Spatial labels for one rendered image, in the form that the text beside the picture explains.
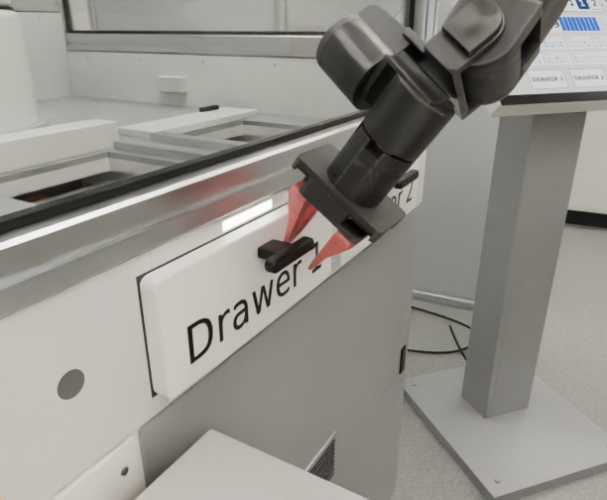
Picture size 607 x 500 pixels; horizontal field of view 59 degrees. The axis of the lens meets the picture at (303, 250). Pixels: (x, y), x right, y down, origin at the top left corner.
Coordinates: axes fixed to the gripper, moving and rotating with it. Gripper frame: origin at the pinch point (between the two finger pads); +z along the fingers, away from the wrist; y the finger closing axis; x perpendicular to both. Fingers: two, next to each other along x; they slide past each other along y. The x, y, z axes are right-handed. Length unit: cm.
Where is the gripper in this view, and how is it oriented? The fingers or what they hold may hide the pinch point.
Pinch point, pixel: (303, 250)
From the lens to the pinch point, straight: 53.9
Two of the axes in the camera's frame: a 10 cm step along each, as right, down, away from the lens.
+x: -5.0, 3.3, -8.0
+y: -7.0, -6.9, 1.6
